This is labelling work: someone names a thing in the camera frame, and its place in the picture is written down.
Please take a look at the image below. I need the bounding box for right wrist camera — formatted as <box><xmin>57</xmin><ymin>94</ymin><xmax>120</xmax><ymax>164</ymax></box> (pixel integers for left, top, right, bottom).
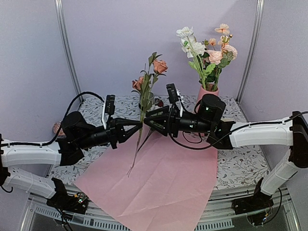
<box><xmin>166</xmin><ymin>83</ymin><xmax>183</xmax><ymax>117</ymax></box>

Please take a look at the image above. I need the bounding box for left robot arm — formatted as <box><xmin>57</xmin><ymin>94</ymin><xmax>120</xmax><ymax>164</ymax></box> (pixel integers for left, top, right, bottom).
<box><xmin>0</xmin><ymin>111</ymin><xmax>142</xmax><ymax>212</ymax></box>

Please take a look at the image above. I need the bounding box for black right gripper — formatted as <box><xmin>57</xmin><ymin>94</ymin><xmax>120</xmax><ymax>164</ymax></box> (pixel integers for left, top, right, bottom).
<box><xmin>143</xmin><ymin>105</ymin><xmax>213</xmax><ymax>138</ymax></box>

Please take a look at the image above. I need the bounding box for white peony flower stem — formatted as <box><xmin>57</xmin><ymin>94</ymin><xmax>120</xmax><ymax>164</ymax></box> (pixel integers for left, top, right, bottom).
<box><xmin>181</xmin><ymin>36</ymin><xmax>206</xmax><ymax>74</ymax></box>

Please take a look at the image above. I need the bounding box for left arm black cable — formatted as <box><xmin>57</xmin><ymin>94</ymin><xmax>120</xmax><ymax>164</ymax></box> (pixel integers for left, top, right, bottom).
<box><xmin>0</xmin><ymin>91</ymin><xmax>106</xmax><ymax>147</ymax></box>

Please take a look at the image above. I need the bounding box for pink wrapping paper sheet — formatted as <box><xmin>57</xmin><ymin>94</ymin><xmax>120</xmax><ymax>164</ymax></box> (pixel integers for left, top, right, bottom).
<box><xmin>73</xmin><ymin>131</ymin><xmax>218</xmax><ymax>231</ymax></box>

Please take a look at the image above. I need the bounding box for dusty orange rose stem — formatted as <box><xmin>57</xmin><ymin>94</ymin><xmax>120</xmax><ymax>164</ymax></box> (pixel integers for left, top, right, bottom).
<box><xmin>127</xmin><ymin>51</ymin><xmax>168</xmax><ymax>179</ymax></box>

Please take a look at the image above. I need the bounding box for left aluminium frame post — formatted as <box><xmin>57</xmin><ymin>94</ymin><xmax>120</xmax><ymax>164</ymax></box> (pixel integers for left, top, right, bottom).
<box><xmin>54</xmin><ymin>0</ymin><xmax>82</xmax><ymax>95</ymax></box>

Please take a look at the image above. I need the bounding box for striped ceramic cup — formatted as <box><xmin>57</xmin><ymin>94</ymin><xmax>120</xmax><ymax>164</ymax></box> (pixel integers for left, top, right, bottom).
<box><xmin>139</xmin><ymin>92</ymin><xmax>155</xmax><ymax>111</ymax></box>

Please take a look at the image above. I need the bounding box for dark red saucer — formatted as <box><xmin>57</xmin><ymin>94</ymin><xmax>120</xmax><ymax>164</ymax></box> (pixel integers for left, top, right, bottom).
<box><xmin>154</xmin><ymin>98</ymin><xmax>164</xmax><ymax>108</ymax></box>

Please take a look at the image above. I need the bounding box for tall pink vase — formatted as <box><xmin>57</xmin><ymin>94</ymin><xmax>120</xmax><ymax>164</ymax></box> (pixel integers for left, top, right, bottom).
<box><xmin>197</xmin><ymin>86</ymin><xmax>219</xmax><ymax>102</ymax></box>

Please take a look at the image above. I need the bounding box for floral patterned tablecloth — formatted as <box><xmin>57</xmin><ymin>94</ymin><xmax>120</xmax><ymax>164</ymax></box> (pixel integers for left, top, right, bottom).
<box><xmin>47</xmin><ymin>94</ymin><xmax>270</xmax><ymax>190</ymax></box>

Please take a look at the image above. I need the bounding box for aluminium frame post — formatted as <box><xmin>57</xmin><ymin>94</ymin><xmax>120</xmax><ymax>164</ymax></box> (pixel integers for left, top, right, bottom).
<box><xmin>236</xmin><ymin>0</ymin><xmax>265</xmax><ymax>104</ymax></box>
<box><xmin>54</xmin><ymin>0</ymin><xmax>82</xmax><ymax>95</ymax></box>

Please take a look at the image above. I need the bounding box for right aluminium frame post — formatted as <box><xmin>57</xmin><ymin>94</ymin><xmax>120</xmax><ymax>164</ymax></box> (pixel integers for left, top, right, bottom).
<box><xmin>236</xmin><ymin>0</ymin><xmax>265</xmax><ymax>104</ymax></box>

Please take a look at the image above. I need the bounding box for peach blossom flower stem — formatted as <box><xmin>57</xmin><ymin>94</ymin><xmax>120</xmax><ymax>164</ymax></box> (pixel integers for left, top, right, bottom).
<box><xmin>208</xmin><ymin>23</ymin><xmax>234</xmax><ymax>82</ymax></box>

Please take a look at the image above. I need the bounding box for peach rose flower stem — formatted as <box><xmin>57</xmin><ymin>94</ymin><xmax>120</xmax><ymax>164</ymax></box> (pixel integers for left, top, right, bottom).
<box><xmin>208</xmin><ymin>43</ymin><xmax>238</xmax><ymax>81</ymax></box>

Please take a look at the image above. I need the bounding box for aluminium front rail base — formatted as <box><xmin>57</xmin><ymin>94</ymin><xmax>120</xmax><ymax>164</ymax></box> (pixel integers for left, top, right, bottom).
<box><xmin>20</xmin><ymin>186</ymin><xmax>304</xmax><ymax>231</ymax></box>

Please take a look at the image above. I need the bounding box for green leafy white stem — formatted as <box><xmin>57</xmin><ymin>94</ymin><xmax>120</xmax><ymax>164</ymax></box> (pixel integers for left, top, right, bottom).
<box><xmin>137</xmin><ymin>97</ymin><xmax>164</xmax><ymax>152</ymax></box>

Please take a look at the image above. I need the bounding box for white blossom flower stem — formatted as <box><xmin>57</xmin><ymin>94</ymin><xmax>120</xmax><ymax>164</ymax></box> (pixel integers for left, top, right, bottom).
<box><xmin>176</xmin><ymin>26</ymin><xmax>216</xmax><ymax>89</ymax></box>

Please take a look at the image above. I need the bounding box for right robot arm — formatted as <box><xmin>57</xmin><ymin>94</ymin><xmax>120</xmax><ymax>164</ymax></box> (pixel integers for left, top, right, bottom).
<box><xmin>144</xmin><ymin>94</ymin><xmax>308</xmax><ymax>214</ymax></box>

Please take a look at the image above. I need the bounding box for pink rose flower stem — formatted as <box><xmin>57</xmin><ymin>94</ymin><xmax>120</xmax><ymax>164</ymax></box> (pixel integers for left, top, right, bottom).
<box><xmin>203</xmin><ymin>50</ymin><xmax>222</xmax><ymax>91</ymax></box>

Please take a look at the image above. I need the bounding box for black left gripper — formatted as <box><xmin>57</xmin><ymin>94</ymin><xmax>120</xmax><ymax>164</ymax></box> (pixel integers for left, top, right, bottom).
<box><xmin>77</xmin><ymin>117</ymin><xmax>143</xmax><ymax>150</ymax></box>

